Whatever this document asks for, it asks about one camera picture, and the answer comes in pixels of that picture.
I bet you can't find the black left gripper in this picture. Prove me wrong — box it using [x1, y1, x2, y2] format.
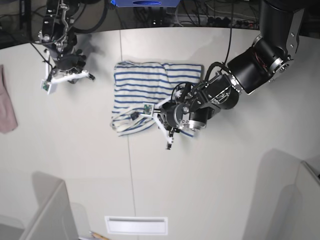
[130, 102, 207, 150]

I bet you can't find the wooden pencil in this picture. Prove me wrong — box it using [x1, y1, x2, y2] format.
[89, 231, 108, 240]

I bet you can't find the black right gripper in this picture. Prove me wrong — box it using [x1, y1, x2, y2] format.
[53, 49, 96, 85]

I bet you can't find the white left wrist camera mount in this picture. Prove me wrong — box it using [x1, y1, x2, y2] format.
[140, 90, 182, 142]

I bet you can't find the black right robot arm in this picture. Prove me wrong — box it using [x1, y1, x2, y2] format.
[37, 0, 109, 90]

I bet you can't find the blue device at top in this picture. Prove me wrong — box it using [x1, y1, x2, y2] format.
[110, 0, 180, 8]

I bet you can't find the pink cloth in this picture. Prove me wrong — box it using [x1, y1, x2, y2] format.
[0, 64, 18, 134]

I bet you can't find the grey left bin divider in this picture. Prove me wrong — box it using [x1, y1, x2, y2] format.
[0, 170, 80, 240]

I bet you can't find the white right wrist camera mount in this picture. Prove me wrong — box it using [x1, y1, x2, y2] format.
[40, 49, 90, 95]

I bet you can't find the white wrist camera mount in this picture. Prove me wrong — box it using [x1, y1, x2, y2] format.
[140, 90, 182, 142]
[40, 49, 90, 95]

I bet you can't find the grey right bin divider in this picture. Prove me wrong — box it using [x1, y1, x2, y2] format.
[239, 159, 320, 240]

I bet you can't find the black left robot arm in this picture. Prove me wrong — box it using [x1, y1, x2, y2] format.
[143, 0, 309, 149]

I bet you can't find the grey bin divider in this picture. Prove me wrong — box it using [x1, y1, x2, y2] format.
[0, 170, 80, 240]
[239, 159, 320, 240]

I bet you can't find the blue white striped T-shirt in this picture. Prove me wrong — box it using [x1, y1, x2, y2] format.
[110, 61, 202, 136]

